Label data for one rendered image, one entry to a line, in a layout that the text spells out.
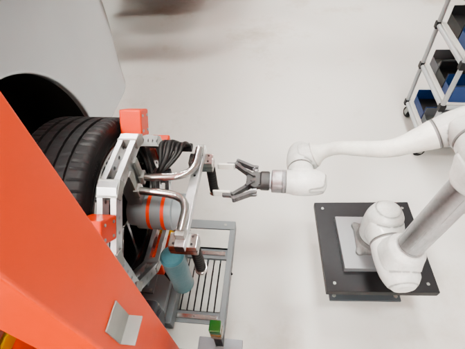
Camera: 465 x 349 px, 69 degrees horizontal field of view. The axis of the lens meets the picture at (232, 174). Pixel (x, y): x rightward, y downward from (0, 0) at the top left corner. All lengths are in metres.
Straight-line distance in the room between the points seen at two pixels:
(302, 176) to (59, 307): 0.93
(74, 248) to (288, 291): 1.54
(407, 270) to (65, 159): 1.28
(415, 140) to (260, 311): 1.18
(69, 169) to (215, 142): 1.76
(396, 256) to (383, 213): 0.21
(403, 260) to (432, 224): 0.21
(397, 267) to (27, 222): 1.31
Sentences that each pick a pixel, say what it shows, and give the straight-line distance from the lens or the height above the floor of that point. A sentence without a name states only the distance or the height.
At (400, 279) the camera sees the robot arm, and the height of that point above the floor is 0.55.
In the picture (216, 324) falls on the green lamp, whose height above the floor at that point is 0.66.
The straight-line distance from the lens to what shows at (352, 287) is 1.74.
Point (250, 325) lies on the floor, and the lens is 1.94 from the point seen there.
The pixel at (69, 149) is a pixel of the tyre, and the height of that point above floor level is 1.18.
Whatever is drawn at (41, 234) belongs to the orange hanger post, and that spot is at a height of 1.47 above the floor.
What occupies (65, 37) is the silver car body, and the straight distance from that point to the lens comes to 1.59.
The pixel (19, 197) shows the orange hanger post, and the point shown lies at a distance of 0.49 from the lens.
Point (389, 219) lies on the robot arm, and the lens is 1.60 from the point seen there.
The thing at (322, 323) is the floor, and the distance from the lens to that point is 1.97.
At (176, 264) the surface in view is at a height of 0.74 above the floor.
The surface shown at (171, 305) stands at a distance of 1.86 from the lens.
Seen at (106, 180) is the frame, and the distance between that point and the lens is 1.05.
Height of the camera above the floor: 1.86
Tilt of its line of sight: 49 degrees down
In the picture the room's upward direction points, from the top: 5 degrees counter-clockwise
